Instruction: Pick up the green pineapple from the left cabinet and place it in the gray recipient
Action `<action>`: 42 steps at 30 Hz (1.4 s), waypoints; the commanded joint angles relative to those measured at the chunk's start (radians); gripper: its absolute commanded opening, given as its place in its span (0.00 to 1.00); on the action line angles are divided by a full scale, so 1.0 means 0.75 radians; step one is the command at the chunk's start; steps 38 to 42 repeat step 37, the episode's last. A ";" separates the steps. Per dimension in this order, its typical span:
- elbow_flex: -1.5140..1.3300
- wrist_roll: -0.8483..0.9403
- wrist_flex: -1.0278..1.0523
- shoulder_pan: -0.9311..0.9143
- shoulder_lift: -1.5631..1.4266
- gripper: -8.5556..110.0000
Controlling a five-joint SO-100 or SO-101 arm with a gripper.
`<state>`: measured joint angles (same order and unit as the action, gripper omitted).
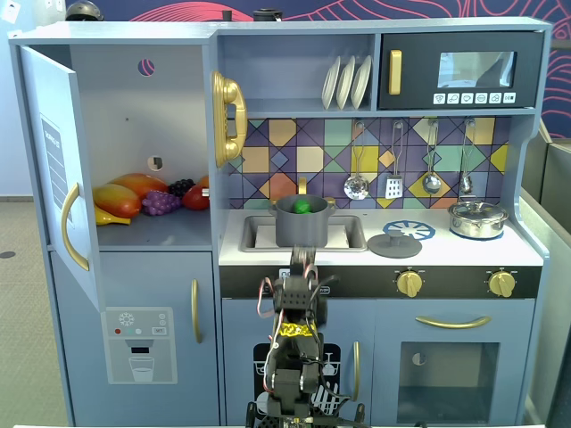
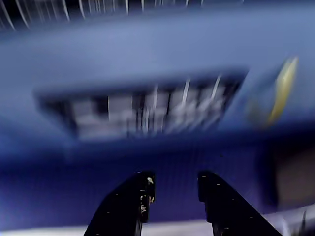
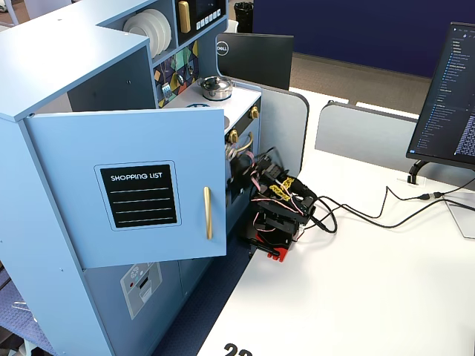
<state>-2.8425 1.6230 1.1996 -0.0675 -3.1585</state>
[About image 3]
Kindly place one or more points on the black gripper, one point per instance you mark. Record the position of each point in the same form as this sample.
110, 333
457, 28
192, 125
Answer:
241, 164

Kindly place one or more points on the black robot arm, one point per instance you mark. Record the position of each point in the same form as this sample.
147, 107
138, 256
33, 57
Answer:
282, 215

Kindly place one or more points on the blue cabinet door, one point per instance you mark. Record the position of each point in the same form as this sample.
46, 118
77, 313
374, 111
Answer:
74, 222

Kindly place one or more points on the blue toy kitchen cabinet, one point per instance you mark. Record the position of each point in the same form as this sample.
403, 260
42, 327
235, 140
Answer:
55, 55

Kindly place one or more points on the gold stove knob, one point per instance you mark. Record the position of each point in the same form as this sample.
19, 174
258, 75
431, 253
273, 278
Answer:
254, 112
233, 136

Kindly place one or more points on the gray curved desk divider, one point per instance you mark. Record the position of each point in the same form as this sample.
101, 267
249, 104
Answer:
285, 126

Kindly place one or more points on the silver toy pot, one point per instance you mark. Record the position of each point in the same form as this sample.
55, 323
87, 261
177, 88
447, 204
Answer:
217, 94

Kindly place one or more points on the silver pot lid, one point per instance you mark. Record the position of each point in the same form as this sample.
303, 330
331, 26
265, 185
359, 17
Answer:
214, 83

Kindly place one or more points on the red and black base clamp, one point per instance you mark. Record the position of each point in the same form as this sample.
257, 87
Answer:
276, 254

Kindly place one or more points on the silver toy ladle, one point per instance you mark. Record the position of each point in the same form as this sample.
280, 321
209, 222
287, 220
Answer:
180, 78

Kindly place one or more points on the black shopping list board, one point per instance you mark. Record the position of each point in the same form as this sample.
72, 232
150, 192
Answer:
141, 207

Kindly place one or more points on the silver toy spatula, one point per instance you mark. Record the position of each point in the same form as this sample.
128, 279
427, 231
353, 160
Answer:
166, 89

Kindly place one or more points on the black Dell monitor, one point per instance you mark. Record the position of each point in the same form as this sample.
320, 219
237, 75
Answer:
259, 59

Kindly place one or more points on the gray low desk divider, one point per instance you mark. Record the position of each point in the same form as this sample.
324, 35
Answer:
363, 137

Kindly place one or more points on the black trash bin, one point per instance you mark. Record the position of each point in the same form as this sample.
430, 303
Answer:
243, 16

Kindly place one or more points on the white toy plate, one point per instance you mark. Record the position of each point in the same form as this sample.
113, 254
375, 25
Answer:
160, 37
136, 26
169, 31

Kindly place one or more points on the black toy microwave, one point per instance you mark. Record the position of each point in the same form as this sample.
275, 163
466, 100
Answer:
208, 11

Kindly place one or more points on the monitor with lit screen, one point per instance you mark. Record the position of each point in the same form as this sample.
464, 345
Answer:
445, 104

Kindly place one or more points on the gray flat stand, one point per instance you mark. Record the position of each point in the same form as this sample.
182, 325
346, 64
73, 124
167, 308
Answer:
464, 219

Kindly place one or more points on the dark blue partition wall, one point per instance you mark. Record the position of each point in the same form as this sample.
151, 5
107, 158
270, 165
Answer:
352, 26

